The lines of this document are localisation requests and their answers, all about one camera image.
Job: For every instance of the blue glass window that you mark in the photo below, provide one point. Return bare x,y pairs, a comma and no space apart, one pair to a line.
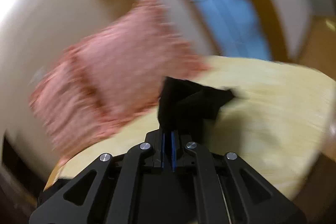
218,3

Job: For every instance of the pink polka dot pillow right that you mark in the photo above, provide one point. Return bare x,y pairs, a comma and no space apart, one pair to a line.
141,42

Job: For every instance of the pink polka dot pillow left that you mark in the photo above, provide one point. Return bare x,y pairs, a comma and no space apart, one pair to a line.
92,92

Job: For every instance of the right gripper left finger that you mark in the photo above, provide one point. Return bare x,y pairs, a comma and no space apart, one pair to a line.
74,202

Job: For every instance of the cream patterned mattress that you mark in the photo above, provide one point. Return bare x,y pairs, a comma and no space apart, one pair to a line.
277,123

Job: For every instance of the pink polka dot pillow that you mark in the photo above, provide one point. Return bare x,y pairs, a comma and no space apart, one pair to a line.
92,92
141,42

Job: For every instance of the black pants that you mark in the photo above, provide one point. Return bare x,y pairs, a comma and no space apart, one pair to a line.
185,106

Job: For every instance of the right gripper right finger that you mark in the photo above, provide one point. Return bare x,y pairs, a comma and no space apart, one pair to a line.
228,190

